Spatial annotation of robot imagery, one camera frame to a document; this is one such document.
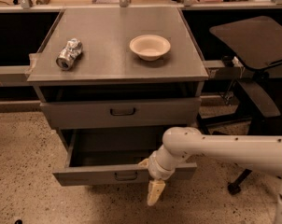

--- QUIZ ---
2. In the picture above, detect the white bowl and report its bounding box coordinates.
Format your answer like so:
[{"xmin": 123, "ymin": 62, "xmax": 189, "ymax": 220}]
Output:
[{"xmin": 129, "ymin": 35, "xmax": 171, "ymax": 62}]

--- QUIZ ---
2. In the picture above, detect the grey drawer cabinet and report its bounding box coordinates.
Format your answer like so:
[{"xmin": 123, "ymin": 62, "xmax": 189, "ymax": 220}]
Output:
[{"xmin": 27, "ymin": 6, "xmax": 210, "ymax": 170}]

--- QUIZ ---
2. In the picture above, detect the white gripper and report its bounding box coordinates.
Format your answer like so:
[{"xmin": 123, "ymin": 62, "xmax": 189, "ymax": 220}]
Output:
[{"xmin": 138, "ymin": 146, "xmax": 191, "ymax": 206}]

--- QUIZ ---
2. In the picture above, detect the grey top drawer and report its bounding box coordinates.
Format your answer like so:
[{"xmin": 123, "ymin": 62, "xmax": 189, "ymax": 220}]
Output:
[{"xmin": 41, "ymin": 98, "xmax": 201, "ymax": 129}]

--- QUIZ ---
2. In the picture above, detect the crushed silver can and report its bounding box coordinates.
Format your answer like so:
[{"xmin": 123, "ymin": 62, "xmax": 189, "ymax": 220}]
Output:
[{"xmin": 56, "ymin": 38, "xmax": 83, "ymax": 70}]

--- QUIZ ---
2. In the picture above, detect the grey drawer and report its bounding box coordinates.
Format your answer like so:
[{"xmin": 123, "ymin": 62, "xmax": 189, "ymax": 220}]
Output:
[
  {"xmin": 41, "ymin": 98, "xmax": 201, "ymax": 129},
  {"xmin": 52, "ymin": 128, "xmax": 198, "ymax": 188}
]

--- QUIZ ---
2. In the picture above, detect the black office chair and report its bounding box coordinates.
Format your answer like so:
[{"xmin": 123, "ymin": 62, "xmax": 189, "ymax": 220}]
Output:
[{"xmin": 198, "ymin": 15, "xmax": 282, "ymax": 195}]

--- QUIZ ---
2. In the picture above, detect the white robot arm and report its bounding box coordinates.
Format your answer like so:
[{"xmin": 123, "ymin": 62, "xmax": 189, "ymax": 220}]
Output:
[{"xmin": 139, "ymin": 127, "xmax": 282, "ymax": 224}]

